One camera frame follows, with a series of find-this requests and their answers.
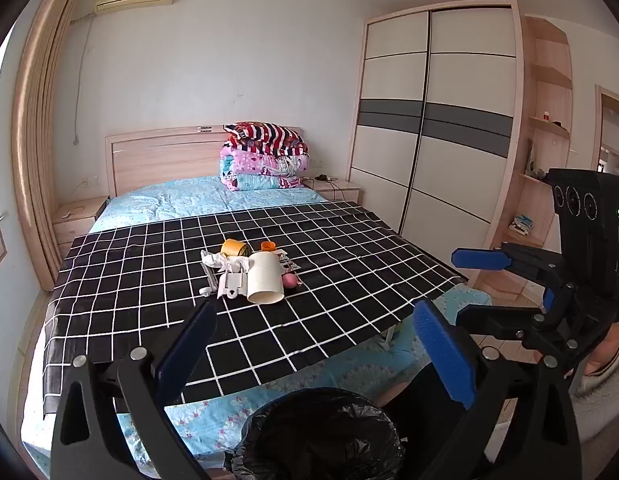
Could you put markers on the pink folded quilt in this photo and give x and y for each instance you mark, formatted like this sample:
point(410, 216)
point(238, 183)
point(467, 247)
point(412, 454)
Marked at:
point(262, 162)

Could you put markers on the wooden door frame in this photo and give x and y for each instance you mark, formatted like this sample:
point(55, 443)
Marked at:
point(609, 130)

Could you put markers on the yellow tape roll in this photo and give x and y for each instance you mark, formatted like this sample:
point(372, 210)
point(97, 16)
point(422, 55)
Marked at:
point(233, 248)

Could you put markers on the white sliding-door wardrobe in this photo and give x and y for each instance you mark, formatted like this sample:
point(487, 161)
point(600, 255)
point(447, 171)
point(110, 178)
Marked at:
point(434, 120)

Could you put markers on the beige curtain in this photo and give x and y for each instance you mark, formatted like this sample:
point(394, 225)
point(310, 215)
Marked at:
point(44, 125)

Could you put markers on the red white blister card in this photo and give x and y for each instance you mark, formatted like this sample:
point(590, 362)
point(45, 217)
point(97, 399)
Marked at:
point(288, 261)

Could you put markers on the wooden nightstand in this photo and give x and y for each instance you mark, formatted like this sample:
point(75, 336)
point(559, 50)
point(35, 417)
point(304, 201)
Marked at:
point(339, 190)
point(74, 222)

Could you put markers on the wooden headboard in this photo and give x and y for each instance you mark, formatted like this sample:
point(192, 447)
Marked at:
point(159, 157)

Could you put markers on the bed with blue sheet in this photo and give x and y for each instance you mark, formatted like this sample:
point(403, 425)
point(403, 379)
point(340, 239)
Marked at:
point(199, 195)

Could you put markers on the orange bottle cap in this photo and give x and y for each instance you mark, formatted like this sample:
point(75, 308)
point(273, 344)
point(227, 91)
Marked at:
point(267, 246)

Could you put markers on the wooden open shelf unit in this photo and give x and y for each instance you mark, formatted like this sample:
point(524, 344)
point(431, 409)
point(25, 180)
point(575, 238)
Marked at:
point(542, 160)

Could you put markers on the bin with black bag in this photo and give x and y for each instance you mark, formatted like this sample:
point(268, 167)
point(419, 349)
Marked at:
point(314, 435)

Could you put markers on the white plastic bracket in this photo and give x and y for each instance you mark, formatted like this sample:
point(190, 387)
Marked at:
point(232, 282)

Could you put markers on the white paper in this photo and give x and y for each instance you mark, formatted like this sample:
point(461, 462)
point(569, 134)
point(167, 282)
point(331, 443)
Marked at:
point(219, 261)

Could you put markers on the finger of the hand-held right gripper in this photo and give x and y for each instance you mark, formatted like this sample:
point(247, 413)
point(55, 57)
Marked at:
point(482, 258)
point(494, 320)

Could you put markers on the light blue folded quilt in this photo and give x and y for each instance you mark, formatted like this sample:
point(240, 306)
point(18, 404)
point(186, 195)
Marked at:
point(262, 181)

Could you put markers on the dark items on shelf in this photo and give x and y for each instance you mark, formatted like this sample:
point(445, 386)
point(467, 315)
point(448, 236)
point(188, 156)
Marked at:
point(537, 172)

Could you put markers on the small pink object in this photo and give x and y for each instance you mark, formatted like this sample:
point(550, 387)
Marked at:
point(290, 280)

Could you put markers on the stack of books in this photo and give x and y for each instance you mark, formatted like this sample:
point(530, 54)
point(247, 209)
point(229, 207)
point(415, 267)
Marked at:
point(521, 225)

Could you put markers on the striped folded blanket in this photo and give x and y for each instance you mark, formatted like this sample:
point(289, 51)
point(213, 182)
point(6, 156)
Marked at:
point(264, 136)

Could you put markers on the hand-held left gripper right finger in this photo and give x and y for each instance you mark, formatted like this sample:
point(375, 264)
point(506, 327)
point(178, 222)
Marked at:
point(444, 355)

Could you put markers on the black checkered cloth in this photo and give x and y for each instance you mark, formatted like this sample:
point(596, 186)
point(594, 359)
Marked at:
point(239, 310)

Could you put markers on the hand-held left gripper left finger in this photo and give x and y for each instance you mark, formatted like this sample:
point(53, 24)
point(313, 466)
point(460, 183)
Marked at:
point(187, 347)

